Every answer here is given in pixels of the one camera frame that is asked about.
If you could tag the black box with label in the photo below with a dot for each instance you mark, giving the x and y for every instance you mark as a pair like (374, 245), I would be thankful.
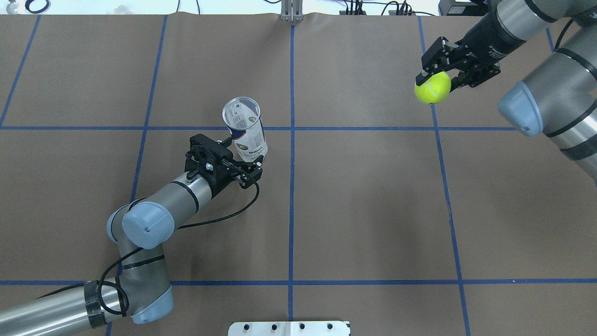
(463, 7)

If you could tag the Wilson tennis ball can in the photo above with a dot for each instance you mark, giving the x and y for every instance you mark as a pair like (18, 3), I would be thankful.
(243, 119)

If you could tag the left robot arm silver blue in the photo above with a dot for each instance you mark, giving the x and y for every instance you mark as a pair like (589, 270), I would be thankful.
(137, 284)

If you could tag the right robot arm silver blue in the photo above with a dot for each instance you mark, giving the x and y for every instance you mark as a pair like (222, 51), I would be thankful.
(556, 99)

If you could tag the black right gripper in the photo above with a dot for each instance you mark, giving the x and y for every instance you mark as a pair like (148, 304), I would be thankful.
(482, 41)

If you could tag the yellow tennis ball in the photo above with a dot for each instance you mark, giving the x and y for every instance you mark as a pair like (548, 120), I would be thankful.
(435, 89)

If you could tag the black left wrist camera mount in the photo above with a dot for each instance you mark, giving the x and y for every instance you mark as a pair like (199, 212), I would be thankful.
(207, 149)

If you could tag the white pedestal column base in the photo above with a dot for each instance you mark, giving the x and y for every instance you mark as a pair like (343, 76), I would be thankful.
(290, 328)

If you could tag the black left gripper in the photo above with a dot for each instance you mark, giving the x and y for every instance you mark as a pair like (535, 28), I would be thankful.
(220, 183)

